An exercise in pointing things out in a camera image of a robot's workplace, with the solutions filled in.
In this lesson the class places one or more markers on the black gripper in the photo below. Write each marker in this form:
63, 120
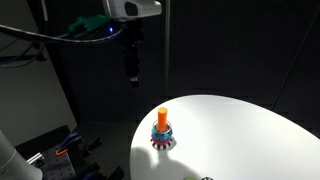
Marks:
134, 33

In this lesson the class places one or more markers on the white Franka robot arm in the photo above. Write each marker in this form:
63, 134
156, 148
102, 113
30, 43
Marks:
133, 8

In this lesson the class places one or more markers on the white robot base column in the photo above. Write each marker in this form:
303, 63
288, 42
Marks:
15, 163

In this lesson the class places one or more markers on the silver vertical pole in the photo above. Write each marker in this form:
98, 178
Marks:
167, 46

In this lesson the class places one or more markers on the black clamp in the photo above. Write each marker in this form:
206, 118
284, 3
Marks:
92, 145

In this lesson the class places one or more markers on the purple clamp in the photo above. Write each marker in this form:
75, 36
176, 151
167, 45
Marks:
90, 173
70, 138

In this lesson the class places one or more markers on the perforated metal breadboard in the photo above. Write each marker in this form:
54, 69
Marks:
58, 166

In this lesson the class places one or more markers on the silver aluminium extrusion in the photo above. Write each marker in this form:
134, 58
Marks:
35, 158

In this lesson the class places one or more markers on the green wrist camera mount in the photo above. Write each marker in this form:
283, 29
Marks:
88, 24

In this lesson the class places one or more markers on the black upright post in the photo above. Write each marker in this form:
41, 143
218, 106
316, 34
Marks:
65, 90

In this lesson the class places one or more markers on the white wall panel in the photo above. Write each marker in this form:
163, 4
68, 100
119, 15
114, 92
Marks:
30, 100

